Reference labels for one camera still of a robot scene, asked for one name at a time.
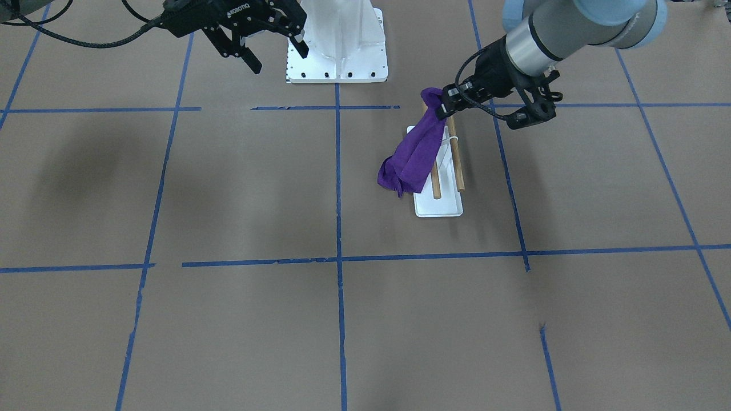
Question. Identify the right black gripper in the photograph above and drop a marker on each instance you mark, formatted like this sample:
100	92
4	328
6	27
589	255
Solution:
201	21

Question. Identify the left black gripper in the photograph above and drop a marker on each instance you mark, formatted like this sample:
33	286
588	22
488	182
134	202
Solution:
492	73

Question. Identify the purple towel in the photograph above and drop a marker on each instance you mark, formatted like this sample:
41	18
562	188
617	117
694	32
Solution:
409	167

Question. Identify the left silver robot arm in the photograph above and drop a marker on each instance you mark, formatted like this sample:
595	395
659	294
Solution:
541	34

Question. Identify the white wooden towel rack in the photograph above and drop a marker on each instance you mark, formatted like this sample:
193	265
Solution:
441	194

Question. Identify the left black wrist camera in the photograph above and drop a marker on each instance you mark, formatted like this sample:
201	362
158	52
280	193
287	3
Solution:
539	101

